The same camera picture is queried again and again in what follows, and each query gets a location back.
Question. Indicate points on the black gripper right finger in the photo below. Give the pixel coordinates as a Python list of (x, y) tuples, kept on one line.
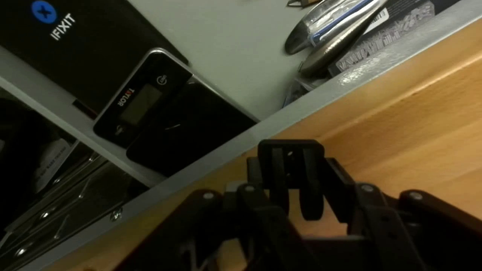
[(385, 225)]

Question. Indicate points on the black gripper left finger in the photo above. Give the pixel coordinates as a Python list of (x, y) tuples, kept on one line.
[(261, 225)]

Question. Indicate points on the black slotted clip object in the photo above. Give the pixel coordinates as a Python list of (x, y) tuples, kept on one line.
[(279, 170)]

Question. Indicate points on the black digital scale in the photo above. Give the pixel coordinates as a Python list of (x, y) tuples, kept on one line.
[(166, 114)]

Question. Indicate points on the silver metal hand tool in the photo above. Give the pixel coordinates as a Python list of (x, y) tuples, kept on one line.
[(341, 46), (326, 22)]

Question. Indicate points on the black labelled tool pouch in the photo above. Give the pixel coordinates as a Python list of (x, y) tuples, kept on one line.
[(401, 24)]

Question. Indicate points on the black iFixit tool kit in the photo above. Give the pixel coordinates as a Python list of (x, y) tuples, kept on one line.
[(76, 54)]

